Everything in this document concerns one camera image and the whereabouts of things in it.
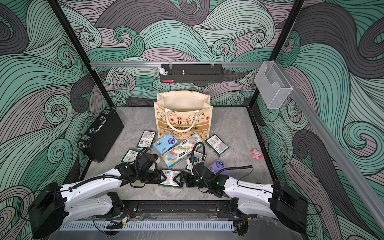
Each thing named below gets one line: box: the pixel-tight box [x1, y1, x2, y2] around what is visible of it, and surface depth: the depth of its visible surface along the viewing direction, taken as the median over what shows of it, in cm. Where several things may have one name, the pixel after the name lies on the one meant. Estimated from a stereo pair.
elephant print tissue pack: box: [161, 133, 203, 167], surface depth 91 cm
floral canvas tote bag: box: [154, 90, 213, 141], surface depth 90 cm
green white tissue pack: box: [158, 169, 184, 188], surface depth 79 cm
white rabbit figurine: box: [157, 64, 168, 75], surface depth 87 cm
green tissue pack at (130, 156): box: [121, 148, 139, 163], surface depth 88 cm
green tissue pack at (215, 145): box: [205, 133, 230, 158], surface depth 94 cm
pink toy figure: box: [251, 149, 264, 160], surface depth 92 cm
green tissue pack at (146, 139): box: [136, 130, 157, 150], surface depth 96 cm
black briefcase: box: [76, 106, 124, 163], surface depth 82 cm
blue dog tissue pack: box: [152, 133, 179, 156], surface depth 94 cm
